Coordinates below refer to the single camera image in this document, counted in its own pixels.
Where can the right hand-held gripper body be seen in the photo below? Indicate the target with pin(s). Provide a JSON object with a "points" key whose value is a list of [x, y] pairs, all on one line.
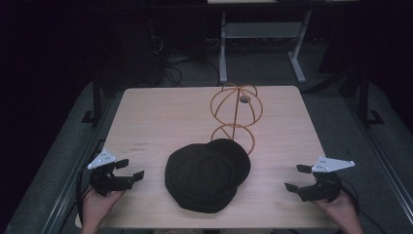
{"points": [[323, 180]]}

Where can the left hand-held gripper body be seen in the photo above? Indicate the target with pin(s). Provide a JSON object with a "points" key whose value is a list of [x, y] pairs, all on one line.
{"points": [[103, 178]]}

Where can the person's left hand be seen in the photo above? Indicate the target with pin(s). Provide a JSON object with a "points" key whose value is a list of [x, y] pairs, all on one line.
{"points": [[98, 206]]}

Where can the grey metal desk frame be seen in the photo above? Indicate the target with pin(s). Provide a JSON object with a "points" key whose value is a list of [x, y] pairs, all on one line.
{"points": [[262, 45]]}

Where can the black cap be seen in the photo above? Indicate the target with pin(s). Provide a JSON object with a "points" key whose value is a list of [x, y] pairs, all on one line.
{"points": [[206, 175]]}

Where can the black metal stand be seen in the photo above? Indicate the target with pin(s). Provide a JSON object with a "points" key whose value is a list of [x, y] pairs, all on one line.
{"points": [[366, 97], [94, 102]]}

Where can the grey round table grommet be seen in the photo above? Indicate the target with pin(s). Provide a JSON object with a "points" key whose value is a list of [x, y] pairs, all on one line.
{"points": [[245, 99]]}

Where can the person's right hand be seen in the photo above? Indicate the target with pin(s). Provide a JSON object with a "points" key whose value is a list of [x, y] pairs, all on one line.
{"points": [[340, 210]]}

